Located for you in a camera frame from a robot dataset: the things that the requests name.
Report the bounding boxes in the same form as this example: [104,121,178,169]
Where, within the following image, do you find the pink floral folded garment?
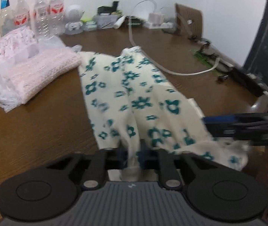
[0,26,38,61]

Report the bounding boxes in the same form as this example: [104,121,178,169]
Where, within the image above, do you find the right plastic water bottle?
[49,0,64,35]

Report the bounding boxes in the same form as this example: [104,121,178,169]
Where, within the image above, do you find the white power strip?
[143,21,174,30]

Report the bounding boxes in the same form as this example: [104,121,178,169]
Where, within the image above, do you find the brown cardboard stand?
[174,3,203,40]

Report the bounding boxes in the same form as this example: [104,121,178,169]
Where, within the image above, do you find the black small box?
[97,1,119,15]

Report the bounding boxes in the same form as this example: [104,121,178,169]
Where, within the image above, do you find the plastic water bottle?
[14,0,31,27]
[33,0,50,39]
[49,0,64,35]

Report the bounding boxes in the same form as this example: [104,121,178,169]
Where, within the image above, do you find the white charging cable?
[127,0,220,76]

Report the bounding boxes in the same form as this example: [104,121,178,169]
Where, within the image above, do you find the green white small boxes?
[81,17,98,32]

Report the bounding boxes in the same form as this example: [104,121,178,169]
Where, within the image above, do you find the white small tube bottle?
[113,15,126,29]

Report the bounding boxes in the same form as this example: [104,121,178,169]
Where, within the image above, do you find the left plastic water bottle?
[14,0,31,27]

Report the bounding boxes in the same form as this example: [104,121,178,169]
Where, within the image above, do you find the dark green flat box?
[126,18,144,27]

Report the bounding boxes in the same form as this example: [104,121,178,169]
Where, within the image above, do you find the middle plastic water bottle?
[33,0,50,39]

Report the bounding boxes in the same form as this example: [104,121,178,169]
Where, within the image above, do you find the white charger adapter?
[148,12,164,25]

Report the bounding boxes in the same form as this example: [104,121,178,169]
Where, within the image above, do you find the blue label glass bottle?
[0,0,14,37]

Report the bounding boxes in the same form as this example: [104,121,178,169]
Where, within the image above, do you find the cream teal flower dress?
[78,47,248,181]

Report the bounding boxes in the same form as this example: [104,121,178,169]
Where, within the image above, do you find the pink striped folded garment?
[4,47,82,104]

